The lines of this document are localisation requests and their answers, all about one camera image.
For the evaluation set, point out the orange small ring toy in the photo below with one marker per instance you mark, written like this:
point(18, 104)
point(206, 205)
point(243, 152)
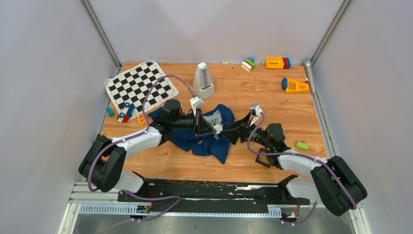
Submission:
point(142, 120)

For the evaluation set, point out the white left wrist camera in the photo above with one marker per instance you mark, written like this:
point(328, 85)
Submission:
point(196, 102)

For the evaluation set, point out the yellow toy block bin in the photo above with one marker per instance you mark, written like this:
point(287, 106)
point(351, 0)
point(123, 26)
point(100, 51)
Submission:
point(277, 63)

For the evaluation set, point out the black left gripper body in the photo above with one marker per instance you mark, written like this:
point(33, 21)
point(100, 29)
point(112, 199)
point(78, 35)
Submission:
point(189, 122)

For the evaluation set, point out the white metronome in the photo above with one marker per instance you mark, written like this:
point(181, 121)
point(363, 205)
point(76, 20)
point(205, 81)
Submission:
point(202, 84)

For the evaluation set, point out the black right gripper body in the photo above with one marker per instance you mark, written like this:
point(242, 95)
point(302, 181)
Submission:
point(245, 130)

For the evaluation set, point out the grey metal pipe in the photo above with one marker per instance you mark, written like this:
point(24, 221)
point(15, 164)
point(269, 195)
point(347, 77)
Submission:
point(307, 63)

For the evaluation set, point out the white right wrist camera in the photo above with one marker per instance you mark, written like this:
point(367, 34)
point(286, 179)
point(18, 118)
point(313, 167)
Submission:
point(255, 111)

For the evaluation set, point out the yellow round brooch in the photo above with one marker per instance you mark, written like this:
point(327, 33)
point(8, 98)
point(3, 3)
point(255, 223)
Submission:
point(218, 129)

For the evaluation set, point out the teal small block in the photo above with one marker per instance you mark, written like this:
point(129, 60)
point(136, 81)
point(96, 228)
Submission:
point(109, 111)

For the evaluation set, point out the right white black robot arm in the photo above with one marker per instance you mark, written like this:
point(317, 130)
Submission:
point(330, 181)

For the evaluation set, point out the checkered chessboard mat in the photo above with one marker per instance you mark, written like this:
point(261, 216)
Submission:
point(133, 85)

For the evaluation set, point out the white green blue blocks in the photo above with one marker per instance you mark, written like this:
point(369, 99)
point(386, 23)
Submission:
point(248, 64)

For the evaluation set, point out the green small block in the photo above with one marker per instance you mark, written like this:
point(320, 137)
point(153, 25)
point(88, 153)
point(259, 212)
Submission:
point(302, 146)

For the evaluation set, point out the yellow blue toy ramp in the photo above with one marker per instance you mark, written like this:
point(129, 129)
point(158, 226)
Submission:
point(290, 85)

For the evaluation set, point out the blue cartoon print shirt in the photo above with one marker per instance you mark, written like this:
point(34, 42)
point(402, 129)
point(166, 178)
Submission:
point(205, 145)

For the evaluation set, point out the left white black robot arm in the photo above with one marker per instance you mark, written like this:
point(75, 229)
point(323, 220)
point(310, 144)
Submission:
point(103, 164)

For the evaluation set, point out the red white blue toy car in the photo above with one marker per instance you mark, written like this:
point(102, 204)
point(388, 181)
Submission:
point(126, 112)

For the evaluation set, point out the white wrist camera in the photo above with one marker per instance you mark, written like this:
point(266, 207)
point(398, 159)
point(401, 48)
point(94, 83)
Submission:
point(255, 111)
point(196, 102)

